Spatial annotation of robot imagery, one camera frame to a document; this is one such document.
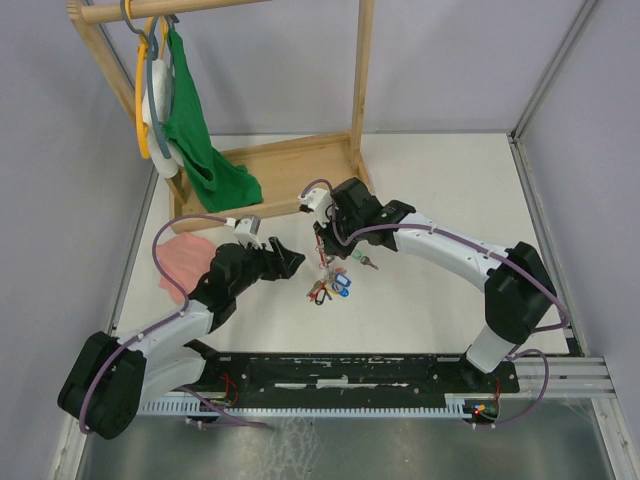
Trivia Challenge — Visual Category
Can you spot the aluminium rail frame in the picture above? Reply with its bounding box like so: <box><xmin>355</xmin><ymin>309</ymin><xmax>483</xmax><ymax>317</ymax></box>
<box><xmin>78</xmin><ymin>1</ymin><xmax>639</xmax><ymax>479</ymax></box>

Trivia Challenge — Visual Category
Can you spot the wooden clothes rack frame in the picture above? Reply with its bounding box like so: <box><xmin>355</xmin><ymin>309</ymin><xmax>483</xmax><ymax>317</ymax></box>
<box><xmin>66</xmin><ymin>0</ymin><xmax>376</xmax><ymax>206</ymax></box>

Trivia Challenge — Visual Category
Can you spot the yellow hanger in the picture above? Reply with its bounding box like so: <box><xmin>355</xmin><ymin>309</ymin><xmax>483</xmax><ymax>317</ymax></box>
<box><xmin>120</xmin><ymin>0</ymin><xmax>171</xmax><ymax>159</ymax></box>

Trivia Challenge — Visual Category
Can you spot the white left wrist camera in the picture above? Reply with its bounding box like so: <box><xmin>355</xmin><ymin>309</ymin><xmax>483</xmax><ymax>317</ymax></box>
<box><xmin>225</xmin><ymin>215</ymin><xmax>263</xmax><ymax>250</ymax></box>

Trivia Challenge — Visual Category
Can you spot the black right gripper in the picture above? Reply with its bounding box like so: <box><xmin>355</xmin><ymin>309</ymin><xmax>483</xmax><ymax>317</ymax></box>
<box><xmin>313</xmin><ymin>206</ymin><xmax>363</xmax><ymax>260</ymax></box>

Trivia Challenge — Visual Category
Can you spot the keyring bunch with coloured tags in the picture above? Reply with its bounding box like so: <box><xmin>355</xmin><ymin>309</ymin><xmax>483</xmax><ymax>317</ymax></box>
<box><xmin>307</xmin><ymin>232</ymin><xmax>352</xmax><ymax>306</ymax></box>

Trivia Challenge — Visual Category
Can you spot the white cable duct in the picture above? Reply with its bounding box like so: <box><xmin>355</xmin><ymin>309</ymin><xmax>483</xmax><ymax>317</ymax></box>
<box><xmin>138</xmin><ymin>393</ymin><xmax>472</xmax><ymax>420</ymax></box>

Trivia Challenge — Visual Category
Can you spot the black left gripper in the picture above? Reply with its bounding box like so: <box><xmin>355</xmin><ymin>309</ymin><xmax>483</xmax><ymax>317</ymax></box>
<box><xmin>230</xmin><ymin>236</ymin><xmax>305</xmax><ymax>297</ymax></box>

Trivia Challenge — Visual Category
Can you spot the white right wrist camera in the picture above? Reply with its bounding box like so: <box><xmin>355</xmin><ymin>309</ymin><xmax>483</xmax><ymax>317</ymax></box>
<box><xmin>298</xmin><ymin>188</ymin><xmax>332</xmax><ymax>225</ymax></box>

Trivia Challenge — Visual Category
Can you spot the grey hanger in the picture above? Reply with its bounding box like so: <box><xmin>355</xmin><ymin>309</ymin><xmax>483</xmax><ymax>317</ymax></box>
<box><xmin>119</xmin><ymin>1</ymin><xmax>183</xmax><ymax>178</ymax></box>

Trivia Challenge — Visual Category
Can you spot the green tag key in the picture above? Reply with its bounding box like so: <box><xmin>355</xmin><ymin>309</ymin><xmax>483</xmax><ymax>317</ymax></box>
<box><xmin>350</xmin><ymin>249</ymin><xmax>379</xmax><ymax>270</ymax></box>

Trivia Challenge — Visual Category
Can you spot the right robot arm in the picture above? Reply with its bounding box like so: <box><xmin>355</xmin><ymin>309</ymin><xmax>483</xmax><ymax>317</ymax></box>
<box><xmin>298</xmin><ymin>177</ymin><xmax>562</xmax><ymax>391</ymax></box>

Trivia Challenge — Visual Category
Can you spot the pink cloth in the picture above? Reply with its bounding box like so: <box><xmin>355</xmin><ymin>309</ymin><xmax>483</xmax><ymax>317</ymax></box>
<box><xmin>157</xmin><ymin>232</ymin><xmax>217</xmax><ymax>294</ymax></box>

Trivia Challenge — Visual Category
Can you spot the wooden rack base tray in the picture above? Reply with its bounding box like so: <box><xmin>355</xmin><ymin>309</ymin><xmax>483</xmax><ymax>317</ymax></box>
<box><xmin>168</xmin><ymin>131</ymin><xmax>374</xmax><ymax>235</ymax></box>

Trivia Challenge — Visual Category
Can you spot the white cloth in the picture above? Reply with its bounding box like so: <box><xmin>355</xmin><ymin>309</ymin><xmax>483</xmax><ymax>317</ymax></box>
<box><xmin>141</xmin><ymin>59</ymin><xmax>184</xmax><ymax>179</ymax></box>

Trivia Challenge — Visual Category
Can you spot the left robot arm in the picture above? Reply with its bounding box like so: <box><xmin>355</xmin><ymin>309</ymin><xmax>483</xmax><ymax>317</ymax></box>
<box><xmin>57</xmin><ymin>237</ymin><xmax>306</xmax><ymax>440</ymax></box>

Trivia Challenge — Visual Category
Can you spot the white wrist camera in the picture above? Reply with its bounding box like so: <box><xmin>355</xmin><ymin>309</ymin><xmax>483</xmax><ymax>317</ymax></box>
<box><xmin>298</xmin><ymin>188</ymin><xmax>332</xmax><ymax>225</ymax></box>
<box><xmin>225</xmin><ymin>215</ymin><xmax>263</xmax><ymax>250</ymax></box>

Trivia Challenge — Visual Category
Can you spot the green cloth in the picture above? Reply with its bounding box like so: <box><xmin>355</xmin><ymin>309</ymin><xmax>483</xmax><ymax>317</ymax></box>
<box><xmin>163</xmin><ymin>30</ymin><xmax>263</xmax><ymax>213</ymax></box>

